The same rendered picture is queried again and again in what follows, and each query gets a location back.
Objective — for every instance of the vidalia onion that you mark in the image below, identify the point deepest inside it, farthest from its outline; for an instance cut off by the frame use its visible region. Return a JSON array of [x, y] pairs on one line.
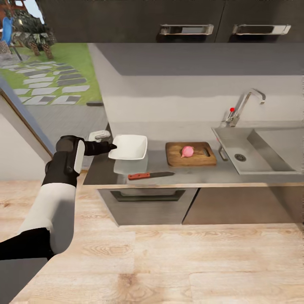
[[187, 151]]

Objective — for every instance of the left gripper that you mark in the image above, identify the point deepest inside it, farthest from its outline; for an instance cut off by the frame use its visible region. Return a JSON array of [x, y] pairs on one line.
[[102, 147]]

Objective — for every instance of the bowl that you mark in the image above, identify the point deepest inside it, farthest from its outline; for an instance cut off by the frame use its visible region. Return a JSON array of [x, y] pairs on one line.
[[129, 147]]

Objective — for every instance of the cutting board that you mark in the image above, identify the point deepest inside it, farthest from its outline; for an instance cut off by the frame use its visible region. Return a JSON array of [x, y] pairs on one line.
[[174, 154]]

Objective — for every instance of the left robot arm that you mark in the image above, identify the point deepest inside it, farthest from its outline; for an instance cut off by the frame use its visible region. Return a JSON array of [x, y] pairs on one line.
[[49, 226]]

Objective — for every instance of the drop in sink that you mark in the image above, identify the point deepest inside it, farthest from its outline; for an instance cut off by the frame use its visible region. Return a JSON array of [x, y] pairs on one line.
[[264, 150]]

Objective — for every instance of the dishwasher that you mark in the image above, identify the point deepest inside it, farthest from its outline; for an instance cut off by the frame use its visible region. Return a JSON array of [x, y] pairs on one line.
[[148, 206]]

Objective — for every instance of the parer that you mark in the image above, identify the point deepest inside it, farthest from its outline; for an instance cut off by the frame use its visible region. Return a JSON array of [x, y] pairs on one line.
[[149, 174]]

